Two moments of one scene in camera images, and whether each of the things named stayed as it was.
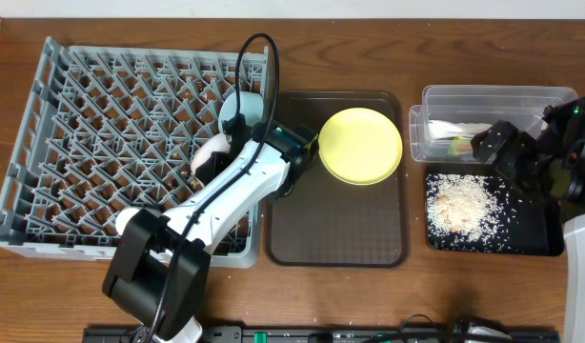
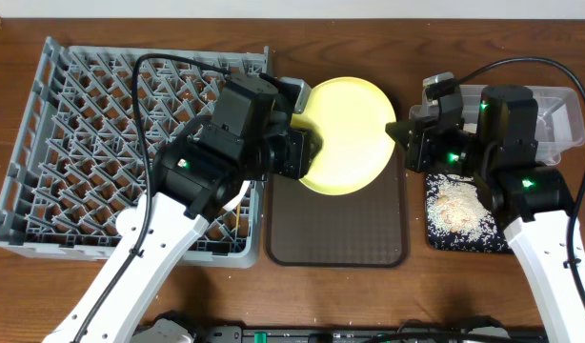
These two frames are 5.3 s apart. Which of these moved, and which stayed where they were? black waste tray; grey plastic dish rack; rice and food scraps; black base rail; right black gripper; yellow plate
Moved: right black gripper; yellow plate
Stayed: black waste tray; rice and food scraps; grey plastic dish rack; black base rail
